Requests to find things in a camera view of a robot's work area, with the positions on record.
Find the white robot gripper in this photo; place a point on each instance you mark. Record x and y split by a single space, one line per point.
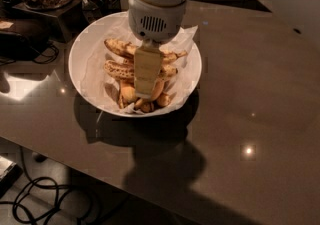
154 20

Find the lower spotted banana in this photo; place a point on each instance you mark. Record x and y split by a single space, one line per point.
125 72

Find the spotted banana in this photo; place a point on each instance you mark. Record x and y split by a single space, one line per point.
125 72
126 50

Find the upper spotted banana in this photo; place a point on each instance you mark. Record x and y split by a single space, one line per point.
126 50

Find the white bowl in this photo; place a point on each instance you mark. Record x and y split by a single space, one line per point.
78 54

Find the left yellow pear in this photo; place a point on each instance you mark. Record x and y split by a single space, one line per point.
126 94

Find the small right yellow pear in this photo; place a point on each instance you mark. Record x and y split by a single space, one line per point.
163 100

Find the middle yellow pear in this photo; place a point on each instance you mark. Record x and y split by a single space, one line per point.
155 94

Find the white paper liner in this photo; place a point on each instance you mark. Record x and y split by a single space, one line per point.
102 91

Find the metal serving scoop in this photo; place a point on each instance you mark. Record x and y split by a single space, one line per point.
90 10

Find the dark wooden stand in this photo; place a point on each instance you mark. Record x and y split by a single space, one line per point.
64 23

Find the grey box on floor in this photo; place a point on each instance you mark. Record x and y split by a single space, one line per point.
9 173

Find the black device with cable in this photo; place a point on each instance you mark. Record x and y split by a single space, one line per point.
35 48

